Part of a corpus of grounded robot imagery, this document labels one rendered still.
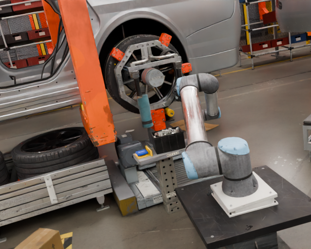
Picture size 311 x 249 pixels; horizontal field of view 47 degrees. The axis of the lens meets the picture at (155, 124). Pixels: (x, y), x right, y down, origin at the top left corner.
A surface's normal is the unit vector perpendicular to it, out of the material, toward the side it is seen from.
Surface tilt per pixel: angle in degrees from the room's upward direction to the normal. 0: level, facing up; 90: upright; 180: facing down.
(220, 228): 0
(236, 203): 5
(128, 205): 90
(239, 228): 0
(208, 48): 90
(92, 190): 90
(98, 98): 90
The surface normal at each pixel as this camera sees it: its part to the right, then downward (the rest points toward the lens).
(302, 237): -0.18, -0.94
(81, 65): 0.31, 0.22
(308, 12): -0.92, 0.25
